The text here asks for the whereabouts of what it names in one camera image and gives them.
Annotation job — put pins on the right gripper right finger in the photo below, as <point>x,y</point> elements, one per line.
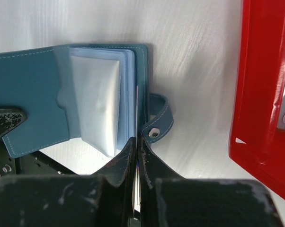
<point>170,200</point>

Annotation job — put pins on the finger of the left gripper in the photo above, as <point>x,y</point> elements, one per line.
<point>5,123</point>

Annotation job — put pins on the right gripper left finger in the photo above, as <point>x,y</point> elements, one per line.
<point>102,199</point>

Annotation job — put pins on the blue leather card holder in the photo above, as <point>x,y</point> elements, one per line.
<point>96,92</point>

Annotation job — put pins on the red plastic bin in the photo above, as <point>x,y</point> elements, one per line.
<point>256,143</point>

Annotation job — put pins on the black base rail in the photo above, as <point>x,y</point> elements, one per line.
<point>36,163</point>

